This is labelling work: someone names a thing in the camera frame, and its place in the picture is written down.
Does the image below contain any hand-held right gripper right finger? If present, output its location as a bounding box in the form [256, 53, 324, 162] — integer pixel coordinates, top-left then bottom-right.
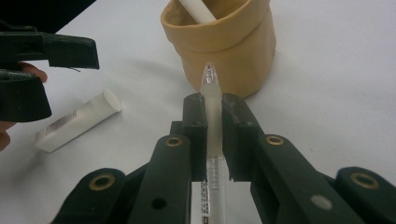
[220, 91, 366, 224]

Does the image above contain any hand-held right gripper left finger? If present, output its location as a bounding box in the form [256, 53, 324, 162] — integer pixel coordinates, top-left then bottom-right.
[127, 91, 208, 224]

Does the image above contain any white tube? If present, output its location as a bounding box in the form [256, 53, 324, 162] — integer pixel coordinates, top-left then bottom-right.
[33, 89, 123, 154]

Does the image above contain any clear pen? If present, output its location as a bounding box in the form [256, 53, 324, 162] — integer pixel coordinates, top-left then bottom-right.
[190, 62, 229, 224]

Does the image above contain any tan pen holder cup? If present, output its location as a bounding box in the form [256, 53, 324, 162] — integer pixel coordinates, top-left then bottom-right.
[160, 0, 277, 99]

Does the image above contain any white pen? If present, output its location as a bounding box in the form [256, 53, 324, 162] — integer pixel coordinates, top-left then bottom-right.
[177, 0, 218, 25]

